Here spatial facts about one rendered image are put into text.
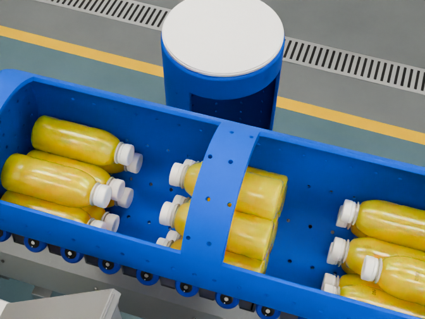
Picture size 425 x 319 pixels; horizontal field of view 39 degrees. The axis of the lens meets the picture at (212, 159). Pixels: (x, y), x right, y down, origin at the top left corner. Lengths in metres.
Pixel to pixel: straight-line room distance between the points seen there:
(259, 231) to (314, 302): 0.13
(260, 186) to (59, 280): 0.48
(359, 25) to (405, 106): 0.53
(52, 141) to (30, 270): 0.28
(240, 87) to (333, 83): 1.46
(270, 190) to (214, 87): 0.43
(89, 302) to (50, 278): 0.59
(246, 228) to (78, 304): 0.36
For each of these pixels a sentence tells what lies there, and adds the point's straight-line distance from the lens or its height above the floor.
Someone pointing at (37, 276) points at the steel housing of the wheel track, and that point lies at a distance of 1.26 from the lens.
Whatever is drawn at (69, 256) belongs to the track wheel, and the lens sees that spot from 1.15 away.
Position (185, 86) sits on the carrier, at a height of 0.97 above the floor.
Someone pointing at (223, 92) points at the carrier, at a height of 0.98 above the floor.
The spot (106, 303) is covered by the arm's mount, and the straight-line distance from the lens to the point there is 0.63.
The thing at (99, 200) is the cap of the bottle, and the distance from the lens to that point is 1.01.
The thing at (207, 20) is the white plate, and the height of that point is 1.04.
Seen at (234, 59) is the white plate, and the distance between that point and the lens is 1.32.
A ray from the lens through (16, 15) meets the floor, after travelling 3.16.
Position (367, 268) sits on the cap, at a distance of 0.96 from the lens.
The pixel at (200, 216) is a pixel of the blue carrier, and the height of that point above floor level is 1.20.
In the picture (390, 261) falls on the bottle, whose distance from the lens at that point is 0.97.
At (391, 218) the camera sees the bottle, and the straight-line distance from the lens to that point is 1.02.
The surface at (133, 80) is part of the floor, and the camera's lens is 2.72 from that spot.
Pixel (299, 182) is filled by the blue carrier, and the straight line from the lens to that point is 1.13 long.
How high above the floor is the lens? 1.96
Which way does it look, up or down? 54 degrees down
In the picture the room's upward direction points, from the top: 1 degrees clockwise
